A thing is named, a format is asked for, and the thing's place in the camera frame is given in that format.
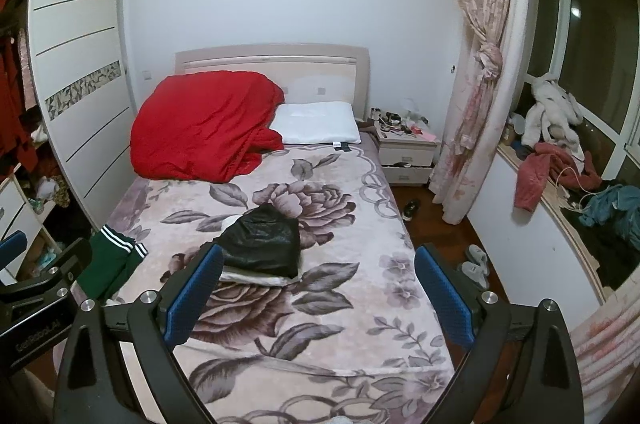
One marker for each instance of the white wardrobe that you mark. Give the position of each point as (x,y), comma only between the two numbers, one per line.
(80,29)

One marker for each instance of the group of small toiletries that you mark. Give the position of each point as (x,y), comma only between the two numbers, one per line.
(395,121)

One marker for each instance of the teal garment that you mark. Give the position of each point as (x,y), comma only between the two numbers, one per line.
(615,209)

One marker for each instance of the pink floral curtain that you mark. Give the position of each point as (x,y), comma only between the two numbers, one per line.
(480,29)

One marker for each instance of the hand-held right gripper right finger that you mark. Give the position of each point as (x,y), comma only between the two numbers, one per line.
(445,299)

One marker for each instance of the white nightstand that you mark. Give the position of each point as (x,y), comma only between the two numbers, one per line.
(405,151)

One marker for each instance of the black garment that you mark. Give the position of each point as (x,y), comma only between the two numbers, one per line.
(600,254)

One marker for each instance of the white plush garment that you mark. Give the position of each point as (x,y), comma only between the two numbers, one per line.
(550,109)

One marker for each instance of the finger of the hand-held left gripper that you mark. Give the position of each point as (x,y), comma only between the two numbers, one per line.
(72,261)
(12,245)

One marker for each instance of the window sill ledge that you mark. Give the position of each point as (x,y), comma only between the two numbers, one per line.
(547,209)

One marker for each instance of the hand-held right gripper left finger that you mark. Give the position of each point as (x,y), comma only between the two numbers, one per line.
(195,289)

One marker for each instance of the red quilt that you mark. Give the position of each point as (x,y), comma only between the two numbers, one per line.
(200,129)

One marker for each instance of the floral printed blanket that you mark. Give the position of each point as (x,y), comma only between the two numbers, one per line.
(340,304)

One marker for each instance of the pink patterned cloth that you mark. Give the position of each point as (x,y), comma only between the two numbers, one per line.
(610,354)

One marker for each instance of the beige bed headboard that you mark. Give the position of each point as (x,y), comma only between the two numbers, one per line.
(300,69)

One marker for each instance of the pink garment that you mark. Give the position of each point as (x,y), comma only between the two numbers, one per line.
(537,169)

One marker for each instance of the green striped pants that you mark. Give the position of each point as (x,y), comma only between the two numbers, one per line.
(107,264)

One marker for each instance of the white shelf unit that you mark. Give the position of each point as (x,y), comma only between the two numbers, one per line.
(12,209)

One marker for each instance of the black shoe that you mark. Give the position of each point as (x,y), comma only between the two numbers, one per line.
(411,210)

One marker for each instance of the white slipper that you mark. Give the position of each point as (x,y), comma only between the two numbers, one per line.
(477,254)
(474,273)

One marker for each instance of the window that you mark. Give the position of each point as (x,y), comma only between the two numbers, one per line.
(600,29)

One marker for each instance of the black leather jacket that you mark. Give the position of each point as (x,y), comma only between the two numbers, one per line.
(260,239)

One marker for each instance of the white folded garment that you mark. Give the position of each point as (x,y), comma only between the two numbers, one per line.
(260,281)

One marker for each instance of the red hanging clothes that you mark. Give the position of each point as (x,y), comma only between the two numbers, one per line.
(12,104)

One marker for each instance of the white pillow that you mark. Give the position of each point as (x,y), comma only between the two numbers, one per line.
(315,121)

